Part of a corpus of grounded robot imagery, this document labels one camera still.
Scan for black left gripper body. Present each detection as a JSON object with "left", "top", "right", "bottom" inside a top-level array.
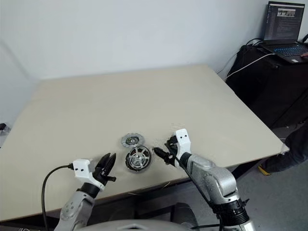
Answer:
[{"left": 92, "top": 168, "right": 117, "bottom": 186}]

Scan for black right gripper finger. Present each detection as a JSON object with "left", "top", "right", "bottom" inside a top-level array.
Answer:
[
  {"left": 154, "top": 147, "right": 172, "bottom": 166},
  {"left": 164, "top": 135, "right": 176, "bottom": 151}
]

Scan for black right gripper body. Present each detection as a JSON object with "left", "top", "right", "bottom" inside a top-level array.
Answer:
[{"left": 168, "top": 144, "right": 180, "bottom": 167}]

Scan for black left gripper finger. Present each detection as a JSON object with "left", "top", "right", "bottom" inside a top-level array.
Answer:
[
  {"left": 103, "top": 154, "right": 117, "bottom": 178},
  {"left": 96, "top": 153, "right": 111, "bottom": 173}
]

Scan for black spoked rotor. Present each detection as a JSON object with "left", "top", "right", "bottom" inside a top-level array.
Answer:
[{"left": 126, "top": 147, "right": 152, "bottom": 171}]

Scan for grey round motor lid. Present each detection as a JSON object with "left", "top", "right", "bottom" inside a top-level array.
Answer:
[{"left": 119, "top": 131, "right": 146, "bottom": 148}]

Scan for grey motor housing copper windings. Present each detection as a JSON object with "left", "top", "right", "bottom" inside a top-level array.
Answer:
[{"left": 124, "top": 145, "right": 153, "bottom": 174}]

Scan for silver robot torso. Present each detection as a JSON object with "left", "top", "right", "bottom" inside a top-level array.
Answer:
[{"left": 81, "top": 218, "right": 241, "bottom": 231}]

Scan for black side desk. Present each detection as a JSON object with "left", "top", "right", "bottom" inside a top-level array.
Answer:
[{"left": 226, "top": 44, "right": 308, "bottom": 128}]

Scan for person in dark trousers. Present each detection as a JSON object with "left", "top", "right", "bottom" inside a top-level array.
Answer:
[{"left": 261, "top": 125, "right": 308, "bottom": 175}]

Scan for black open laptop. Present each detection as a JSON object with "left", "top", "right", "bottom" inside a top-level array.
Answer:
[{"left": 258, "top": 1, "right": 308, "bottom": 64}]

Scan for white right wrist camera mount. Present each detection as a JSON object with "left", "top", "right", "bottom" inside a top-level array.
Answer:
[{"left": 173, "top": 129, "right": 193, "bottom": 168}]

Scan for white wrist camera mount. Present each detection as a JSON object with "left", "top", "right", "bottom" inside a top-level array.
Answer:
[
  {"left": 173, "top": 129, "right": 193, "bottom": 168},
  {"left": 72, "top": 158, "right": 105, "bottom": 192}
]

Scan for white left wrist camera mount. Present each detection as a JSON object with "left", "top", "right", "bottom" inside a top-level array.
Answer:
[{"left": 72, "top": 158, "right": 105, "bottom": 192}]

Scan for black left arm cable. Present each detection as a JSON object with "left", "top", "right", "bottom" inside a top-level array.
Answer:
[{"left": 41, "top": 163, "right": 74, "bottom": 231}]

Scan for white cable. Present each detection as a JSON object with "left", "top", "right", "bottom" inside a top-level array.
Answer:
[{"left": 226, "top": 53, "right": 276, "bottom": 79}]

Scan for black laptop cable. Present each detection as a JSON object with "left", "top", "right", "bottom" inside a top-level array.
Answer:
[{"left": 245, "top": 38, "right": 265, "bottom": 48}]

